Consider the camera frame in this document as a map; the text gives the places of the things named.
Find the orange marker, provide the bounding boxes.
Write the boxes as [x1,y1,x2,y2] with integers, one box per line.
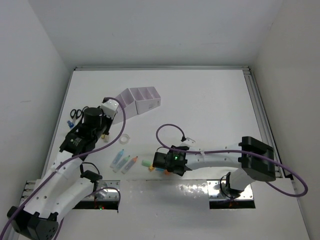
[121,156,138,174]

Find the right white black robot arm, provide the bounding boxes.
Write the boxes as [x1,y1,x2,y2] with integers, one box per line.
[152,137,276,200]

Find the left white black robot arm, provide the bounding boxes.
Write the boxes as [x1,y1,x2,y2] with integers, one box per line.
[7,105,118,240]

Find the clear glue bottle blue cap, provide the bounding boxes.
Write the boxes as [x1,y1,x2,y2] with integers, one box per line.
[67,120,74,129]

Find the green marker cap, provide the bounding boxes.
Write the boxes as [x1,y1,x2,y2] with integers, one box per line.
[141,160,153,168]

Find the blue tipped marker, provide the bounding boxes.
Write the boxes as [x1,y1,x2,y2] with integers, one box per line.
[110,149,124,169]

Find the clear tape roll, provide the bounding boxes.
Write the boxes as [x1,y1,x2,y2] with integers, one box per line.
[118,133,131,145]

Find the orange pink pens behind organizer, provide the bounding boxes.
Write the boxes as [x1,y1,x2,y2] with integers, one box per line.
[102,98,109,104]

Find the green tipped marker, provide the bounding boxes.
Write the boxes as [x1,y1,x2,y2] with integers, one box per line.
[113,155,130,173]

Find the white front cover board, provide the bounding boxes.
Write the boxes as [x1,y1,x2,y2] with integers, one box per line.
[58,179,309,240]

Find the white organizer lying tilted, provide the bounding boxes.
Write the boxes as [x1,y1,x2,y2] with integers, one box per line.
[112,88,138,125]

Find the white organizer upright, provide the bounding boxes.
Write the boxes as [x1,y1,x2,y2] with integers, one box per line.
[129,86,161,115]

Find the black handled scissors left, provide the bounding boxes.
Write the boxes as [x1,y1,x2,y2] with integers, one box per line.
[70,109,82,120]

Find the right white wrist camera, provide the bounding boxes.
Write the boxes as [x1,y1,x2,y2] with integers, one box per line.
[181,136,195,145]

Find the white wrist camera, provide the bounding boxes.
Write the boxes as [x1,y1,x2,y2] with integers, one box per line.
[181,136,195,145]
[100,99,119,120]

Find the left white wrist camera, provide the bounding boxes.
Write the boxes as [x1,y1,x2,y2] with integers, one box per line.
[100,99,119,120]

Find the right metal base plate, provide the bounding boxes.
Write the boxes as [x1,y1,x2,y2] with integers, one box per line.
[206,180,254,202]

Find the metal base plate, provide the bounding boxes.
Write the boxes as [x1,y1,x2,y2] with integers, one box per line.
[82,180,121,202]
[206,180,254,202]

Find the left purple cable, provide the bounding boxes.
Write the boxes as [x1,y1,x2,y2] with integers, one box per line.
[0,96,127,240]

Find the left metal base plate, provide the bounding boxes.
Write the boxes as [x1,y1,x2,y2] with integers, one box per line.
[82,180,121,202]

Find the aluminium frame rail right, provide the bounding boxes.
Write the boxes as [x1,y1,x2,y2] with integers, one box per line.
[243,68,282,163]

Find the aluminium frame rail back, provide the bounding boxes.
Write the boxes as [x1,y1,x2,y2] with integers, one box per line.
[74,65,250,72]

